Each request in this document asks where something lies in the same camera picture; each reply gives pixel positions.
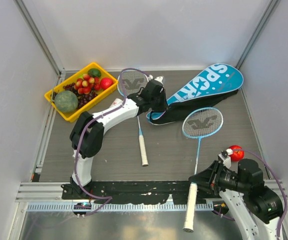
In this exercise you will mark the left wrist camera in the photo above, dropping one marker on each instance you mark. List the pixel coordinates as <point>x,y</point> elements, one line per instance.
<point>155,81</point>

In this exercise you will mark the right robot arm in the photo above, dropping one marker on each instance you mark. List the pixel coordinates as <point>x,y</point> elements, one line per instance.
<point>256,209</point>

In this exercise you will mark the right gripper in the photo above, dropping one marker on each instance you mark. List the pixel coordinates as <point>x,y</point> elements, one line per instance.
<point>203,178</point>

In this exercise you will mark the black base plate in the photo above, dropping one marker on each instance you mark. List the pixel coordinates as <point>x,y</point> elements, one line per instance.
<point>130,192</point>

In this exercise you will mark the green melon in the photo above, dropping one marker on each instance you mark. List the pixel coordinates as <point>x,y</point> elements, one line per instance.
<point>66,101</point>

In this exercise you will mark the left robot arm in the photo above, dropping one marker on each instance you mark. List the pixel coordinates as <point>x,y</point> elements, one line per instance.
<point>89,130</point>

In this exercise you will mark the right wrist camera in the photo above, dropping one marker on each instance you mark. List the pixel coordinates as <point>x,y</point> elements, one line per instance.
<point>224,157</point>

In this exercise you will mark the green lime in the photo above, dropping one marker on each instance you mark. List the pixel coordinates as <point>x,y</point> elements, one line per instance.
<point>94,72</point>

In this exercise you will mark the white shuttlecock tube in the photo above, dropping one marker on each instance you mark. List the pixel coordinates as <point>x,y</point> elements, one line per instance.
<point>117,101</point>

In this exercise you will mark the red apple in bin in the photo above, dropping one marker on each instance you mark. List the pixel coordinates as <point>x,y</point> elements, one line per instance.
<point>106,82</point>

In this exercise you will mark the red apple on table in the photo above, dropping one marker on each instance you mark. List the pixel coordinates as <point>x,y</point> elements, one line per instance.
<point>237,153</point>

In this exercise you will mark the white cable duct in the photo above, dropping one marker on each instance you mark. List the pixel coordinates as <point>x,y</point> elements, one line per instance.
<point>70,206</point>

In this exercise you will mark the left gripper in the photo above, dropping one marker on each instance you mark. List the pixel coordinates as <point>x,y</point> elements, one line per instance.
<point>164,105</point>

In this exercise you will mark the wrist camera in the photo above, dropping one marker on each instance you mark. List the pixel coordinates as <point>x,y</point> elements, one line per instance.
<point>155,81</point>
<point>224,157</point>

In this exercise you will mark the red cherry bunch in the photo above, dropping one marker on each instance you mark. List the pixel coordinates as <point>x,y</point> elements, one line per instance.
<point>86,84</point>

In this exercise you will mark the blue racket bag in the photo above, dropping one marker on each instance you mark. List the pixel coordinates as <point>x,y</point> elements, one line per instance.
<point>211,86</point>

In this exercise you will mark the dark purple grapes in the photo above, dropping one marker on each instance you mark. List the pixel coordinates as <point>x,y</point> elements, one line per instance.
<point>83,98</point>

